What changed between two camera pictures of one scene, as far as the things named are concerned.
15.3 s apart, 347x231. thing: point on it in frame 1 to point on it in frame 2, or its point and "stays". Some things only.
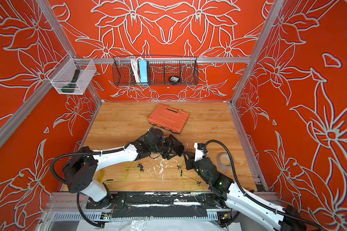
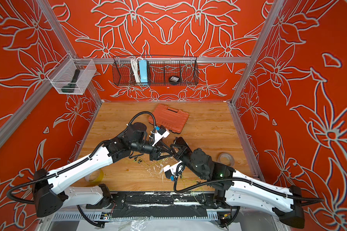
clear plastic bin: x=72 y=76 stays
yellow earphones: x=131 y=171 to x=139 y=160
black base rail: x=163 y=205 stays
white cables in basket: x=135 y=62 stays
